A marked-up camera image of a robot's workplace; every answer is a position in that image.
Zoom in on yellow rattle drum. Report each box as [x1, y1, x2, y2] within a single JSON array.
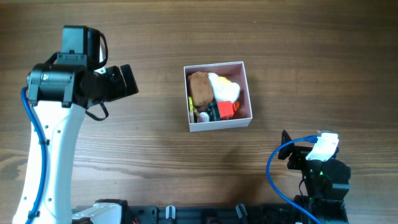
[[188, 96, 198, 123]]

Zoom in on brown plush bear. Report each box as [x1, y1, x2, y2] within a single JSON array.
[[187, 72, 214, 107]]

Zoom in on red toy fire truck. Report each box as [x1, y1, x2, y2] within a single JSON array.
[[206, 101, 240, 121]]

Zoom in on white rattle drum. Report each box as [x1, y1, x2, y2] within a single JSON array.
[[197, 112, 210, 123]]

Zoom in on white plush duck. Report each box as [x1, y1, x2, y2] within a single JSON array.
[[208, 73, 241, 103]]

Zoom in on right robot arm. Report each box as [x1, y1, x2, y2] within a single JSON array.
[[278, 131, 351, 223]]

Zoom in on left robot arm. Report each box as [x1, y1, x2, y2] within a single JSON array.
[[12, 26, 138, 223]]

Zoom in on pink cardboard box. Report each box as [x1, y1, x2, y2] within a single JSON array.
[[183, 61, 252, 132]]

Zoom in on right blue cable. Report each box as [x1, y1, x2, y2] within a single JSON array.
[[266, 135, 323, 224]]

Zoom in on blue cable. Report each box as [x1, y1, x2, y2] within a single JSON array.
[[20, 86, 48, 224], [266, 135, 323, 224]]

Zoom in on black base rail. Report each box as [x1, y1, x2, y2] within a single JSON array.
[[129, 204, 301, 224]]

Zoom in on left blue cable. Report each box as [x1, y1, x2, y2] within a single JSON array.
[[20, 86, 48, 224]]

